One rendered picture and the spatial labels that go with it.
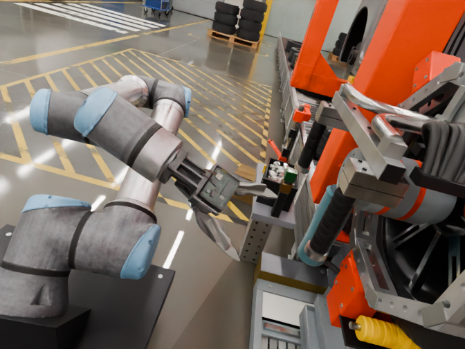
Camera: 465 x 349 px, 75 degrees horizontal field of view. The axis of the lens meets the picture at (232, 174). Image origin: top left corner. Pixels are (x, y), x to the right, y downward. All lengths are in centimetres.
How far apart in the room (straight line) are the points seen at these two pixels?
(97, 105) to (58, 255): 43
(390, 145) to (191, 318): 107
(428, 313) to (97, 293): 84
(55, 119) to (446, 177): 67
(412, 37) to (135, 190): 90
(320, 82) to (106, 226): 254
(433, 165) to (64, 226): 76
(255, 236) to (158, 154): 106
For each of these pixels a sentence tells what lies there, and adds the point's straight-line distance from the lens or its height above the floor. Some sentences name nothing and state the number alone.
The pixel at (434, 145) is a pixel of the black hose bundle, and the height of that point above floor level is 102.
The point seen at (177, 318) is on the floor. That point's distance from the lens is 135.
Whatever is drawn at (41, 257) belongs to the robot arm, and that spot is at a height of 52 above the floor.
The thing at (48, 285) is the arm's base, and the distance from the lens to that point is 86.
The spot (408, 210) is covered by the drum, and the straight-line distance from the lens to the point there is 73.
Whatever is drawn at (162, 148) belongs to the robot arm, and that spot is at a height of 90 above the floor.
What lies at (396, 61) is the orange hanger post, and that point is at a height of 107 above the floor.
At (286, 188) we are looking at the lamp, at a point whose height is 60.
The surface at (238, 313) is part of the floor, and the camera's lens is 141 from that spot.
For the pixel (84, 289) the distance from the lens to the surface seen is 105.
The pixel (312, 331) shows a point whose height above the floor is 15.
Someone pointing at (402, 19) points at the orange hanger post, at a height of 118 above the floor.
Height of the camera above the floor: 113
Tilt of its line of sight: 30 degrees down
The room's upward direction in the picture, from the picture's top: 15 degrees clockwise
